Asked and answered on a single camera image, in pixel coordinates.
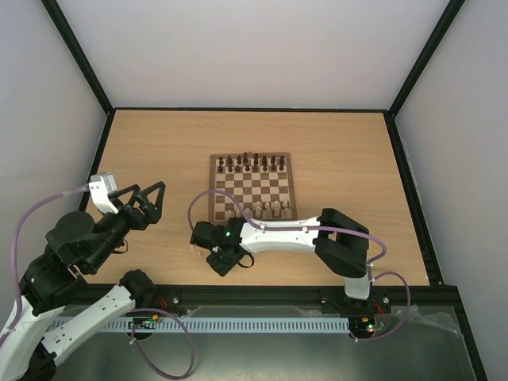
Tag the white slotted cable duct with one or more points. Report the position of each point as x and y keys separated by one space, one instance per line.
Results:
x=240 y=325

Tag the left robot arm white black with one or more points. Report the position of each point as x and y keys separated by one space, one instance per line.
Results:
x=77 y=246

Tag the black cage frame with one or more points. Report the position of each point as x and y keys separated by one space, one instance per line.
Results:
x=440 y=29

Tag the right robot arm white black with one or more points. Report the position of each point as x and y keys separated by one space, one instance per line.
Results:
x=338 y=241

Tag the left controller board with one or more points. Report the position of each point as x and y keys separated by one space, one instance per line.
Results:
x=145 y=322

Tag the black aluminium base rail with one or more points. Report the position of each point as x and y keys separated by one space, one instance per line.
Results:
x=329 y=300

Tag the right controller board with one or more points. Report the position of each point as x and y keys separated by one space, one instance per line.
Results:
x=367 y=324

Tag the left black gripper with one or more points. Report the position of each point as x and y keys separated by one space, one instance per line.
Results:
x=141 y=220

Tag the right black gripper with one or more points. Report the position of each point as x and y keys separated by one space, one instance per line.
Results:
x=201 y=240

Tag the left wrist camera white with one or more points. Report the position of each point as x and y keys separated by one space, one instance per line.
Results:
x=101 y=187

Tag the controller board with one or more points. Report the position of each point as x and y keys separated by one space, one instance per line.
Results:
x=145 y=322
x=367 y=324

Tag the wooden chess board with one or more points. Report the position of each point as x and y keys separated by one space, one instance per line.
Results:
x=245 y=189

